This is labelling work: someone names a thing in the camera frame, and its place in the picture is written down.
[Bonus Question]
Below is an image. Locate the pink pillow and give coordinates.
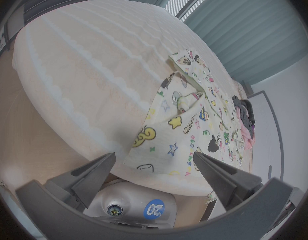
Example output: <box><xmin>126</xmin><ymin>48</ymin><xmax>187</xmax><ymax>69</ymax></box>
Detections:
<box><xmin>232</xmin><ymin>78</ymin><xmax>244</xmax><ymax>97</ymax></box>

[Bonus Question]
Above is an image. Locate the grey bedside table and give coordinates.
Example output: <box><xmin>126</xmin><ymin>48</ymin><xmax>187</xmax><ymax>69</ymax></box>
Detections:
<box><xmin>240</xmin><ymin>80</ymin><xmax>255</xmax><ymax>96</ymax></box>

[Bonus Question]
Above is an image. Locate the black chest of drawers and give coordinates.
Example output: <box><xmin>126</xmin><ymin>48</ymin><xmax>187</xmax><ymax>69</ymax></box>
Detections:
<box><xmin>5</xmin><ymin>0</ymin><xmax>92</xmax><ymax>43</ymax></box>

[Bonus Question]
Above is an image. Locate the bed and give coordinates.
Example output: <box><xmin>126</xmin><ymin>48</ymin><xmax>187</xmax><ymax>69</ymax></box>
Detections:
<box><xmin>12</xmin><ymin>0</ymin><xmax>286</xmax><ymax>222</ymax></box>

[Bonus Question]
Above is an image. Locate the pile of clothes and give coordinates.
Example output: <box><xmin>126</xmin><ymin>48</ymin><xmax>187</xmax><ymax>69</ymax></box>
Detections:
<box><xmin>231</xmin><ymin>95</ymin><xmax>257</xmax><ymax>151</ymax></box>

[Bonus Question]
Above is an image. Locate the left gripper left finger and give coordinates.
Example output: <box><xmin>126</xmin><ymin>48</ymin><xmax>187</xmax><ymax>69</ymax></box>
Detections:
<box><xmin>45</xmin><ymin>152</ymin><xmax>117</xmax><ymax>209</ymax></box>

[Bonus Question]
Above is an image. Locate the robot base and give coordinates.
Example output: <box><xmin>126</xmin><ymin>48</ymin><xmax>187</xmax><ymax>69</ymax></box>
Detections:
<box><xmin>83</xmin><ymin>179</ymin><xmax>177</xmax><ymax>228</ymax></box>

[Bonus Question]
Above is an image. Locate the window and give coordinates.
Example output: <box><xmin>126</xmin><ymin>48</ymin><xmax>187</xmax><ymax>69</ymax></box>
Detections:
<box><xmin>164</xmin><ymin>0</ymin><xmax>227</xmax><ymax>22</ymax></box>

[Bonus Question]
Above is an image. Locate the white printed pyjama top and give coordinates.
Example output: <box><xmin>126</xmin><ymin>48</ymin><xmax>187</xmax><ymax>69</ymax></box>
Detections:
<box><xmin>123</xmin><ymin>48</ymin><xmax>244</xmax><ymax>202</ymax></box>

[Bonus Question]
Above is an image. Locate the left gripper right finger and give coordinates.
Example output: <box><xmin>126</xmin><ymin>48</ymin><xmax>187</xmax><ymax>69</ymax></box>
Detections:
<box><xmin>193</xmin><ymin>151</ymin><xmax>263</xmax><ymax>211</ymax></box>

